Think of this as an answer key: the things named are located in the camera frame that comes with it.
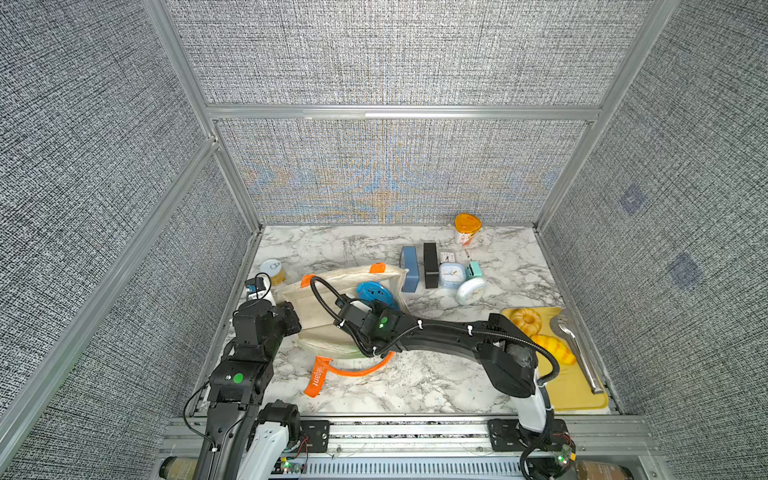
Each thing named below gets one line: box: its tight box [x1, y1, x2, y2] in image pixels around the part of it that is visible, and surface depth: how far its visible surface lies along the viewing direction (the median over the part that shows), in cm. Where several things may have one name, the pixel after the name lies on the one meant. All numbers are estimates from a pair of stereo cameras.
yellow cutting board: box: [502, 307, 609, 411], surface depth 84 cm
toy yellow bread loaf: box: [530, 334, 577, 365], surface depth 87 cm
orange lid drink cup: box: [454, 212, 482, 247], surface depth 109 cm
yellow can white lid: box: [260, 259, 287, 286], surface depth 102 cm
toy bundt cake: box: [510, 308, 542, 338], surface depth 92 cm
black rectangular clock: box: [423, 243, 439, 289], surface depth 99 cm
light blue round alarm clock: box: [438, 262, 466, 289], surface depth 104 cm
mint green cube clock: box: [466, 261, 483, 280], surface depth 102 cm
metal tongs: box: [550, 309, 604, 395], surface depth 87 cm
